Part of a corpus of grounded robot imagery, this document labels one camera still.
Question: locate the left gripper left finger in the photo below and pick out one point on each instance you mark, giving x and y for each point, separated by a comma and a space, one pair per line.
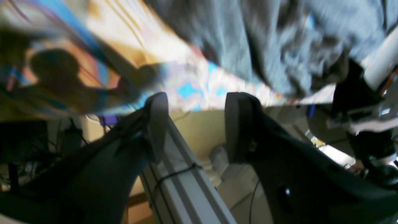
92, 184

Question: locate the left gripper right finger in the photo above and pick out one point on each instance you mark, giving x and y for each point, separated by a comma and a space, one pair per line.
302, 185

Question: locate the grey t-shirt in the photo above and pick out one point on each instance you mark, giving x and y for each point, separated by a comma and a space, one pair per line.
296, 47

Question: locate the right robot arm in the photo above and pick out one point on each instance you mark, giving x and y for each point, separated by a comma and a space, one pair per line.
359, 128

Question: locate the patterned tablecloth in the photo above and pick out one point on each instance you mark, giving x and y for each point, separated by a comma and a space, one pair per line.
64, 58

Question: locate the aluminium table frame rail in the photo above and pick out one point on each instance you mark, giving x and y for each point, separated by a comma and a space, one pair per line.
178, 190

